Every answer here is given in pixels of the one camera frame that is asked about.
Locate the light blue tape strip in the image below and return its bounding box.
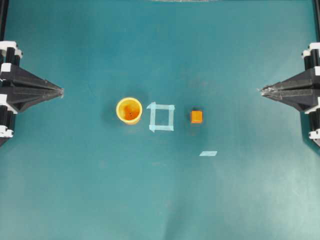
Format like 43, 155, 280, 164
199, 151, 218, 157

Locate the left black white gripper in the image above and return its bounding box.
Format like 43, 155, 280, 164
0, 40, 64, 147

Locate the teal green table mat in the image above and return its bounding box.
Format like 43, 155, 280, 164
0, 0, 320, 240

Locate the small orange cube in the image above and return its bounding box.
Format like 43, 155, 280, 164
190, 107, 203, 124

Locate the black frame post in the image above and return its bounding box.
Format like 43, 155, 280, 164
0, 0, 9, 41
312, 0, 320, 42

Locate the yellow orange plastic cup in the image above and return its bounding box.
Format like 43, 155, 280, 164
116, 97, 143, 125

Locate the light blue tape square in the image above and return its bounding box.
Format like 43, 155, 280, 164
147, 102, 175, 133

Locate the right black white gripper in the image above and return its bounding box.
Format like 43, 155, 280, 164
259, 42, 320, 147

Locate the black left frame post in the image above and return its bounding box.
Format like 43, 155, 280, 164
0, 0, 9, 41

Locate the black right frame post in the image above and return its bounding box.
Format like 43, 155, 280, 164
312, 0, 320, 42

